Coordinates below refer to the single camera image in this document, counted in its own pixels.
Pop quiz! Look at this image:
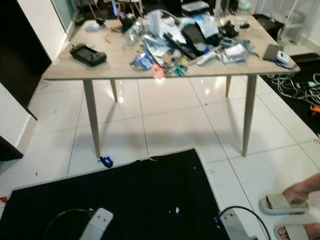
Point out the black handheld controller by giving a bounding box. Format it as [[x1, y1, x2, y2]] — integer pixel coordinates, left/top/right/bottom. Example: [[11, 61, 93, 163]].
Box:
[[70, 43, 108, 68]]

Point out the small blue clip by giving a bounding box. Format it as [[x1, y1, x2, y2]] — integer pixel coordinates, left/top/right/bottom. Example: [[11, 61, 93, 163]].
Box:
[[98, 155, 114, 169]]

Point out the light wooden table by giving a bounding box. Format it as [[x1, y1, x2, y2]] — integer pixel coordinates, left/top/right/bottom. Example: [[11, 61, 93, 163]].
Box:
[[41, 14, 301, 159]]

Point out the blue and white packet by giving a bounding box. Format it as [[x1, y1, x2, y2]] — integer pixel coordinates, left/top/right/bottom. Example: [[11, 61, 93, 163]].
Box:
[[131, 52, 155, 71]]

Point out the black floor mat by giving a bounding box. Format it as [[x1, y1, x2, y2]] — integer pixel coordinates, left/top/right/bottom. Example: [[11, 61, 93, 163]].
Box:
[[0, 147, 232, 240]]

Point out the red paper tag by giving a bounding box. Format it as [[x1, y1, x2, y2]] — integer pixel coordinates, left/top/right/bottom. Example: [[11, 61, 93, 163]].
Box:
[[152, 63, 167, 80]]

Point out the white upright box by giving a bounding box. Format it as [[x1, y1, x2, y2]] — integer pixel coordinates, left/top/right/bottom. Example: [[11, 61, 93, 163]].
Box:
[[147, 10, 162, 37]]

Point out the small teal object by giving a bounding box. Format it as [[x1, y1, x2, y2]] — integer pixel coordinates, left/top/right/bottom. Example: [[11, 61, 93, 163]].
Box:
[[174, 64, 189, 77]]

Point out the black flat pouch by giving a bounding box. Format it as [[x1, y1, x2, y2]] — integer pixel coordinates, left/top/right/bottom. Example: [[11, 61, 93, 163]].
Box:
[[181, 23, 208, 52]]

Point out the white tube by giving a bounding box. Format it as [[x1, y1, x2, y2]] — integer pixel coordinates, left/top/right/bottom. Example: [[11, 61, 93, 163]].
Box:
[[197, 51, 219, 67]]

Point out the grey lidded box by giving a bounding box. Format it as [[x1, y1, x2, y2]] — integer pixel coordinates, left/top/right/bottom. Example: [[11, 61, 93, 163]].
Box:
[[181, 0, 210, 15]]

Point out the clear plastic packet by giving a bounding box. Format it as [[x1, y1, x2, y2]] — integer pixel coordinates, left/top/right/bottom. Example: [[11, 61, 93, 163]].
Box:
[[222, 43, 249, 65]]

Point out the small black device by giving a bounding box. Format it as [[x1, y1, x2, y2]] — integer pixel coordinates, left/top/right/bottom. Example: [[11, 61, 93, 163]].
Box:
[[222, 20, 240, 39]]

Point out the grey-brown flat pouch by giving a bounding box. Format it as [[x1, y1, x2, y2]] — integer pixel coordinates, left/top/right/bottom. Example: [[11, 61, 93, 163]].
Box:
[[263, 44, 284, 62]]

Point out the beige slipper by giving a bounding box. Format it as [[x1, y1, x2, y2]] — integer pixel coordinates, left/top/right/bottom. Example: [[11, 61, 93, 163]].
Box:
[[273, 223, 311, 240], [258, 194, 310, 216]]

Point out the white and blue device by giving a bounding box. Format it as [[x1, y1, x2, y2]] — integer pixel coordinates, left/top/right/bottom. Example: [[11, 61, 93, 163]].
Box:
[[274, 50, 299, 70]]

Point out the small orange object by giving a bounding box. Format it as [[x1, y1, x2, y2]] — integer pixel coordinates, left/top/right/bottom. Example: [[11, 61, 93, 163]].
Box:
[[309, 103, 320, 117]]

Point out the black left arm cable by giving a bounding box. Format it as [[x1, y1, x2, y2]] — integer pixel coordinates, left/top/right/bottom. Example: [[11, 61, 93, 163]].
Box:
[[42, 208, 96, 240]]

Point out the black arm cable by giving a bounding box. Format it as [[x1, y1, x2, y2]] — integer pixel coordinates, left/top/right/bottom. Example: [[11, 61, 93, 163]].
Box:
[[216, 205, 273, 240], [42, 208, 96, 240]]

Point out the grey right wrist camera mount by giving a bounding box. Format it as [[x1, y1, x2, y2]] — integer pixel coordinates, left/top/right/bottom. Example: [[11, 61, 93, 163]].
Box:
[[218, 209, 252, 240]]

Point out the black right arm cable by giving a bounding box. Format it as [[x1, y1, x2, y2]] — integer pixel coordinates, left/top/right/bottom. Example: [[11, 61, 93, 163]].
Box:
[[216, 205, 273, 240]]

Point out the tangle of white cables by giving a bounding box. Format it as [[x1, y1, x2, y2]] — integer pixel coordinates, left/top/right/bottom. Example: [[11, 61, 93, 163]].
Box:
[[269, 72, 320, 107]]

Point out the white wire rack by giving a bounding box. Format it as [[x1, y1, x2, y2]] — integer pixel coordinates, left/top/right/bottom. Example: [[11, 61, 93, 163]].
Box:
[[277, 9, 307, 45]]

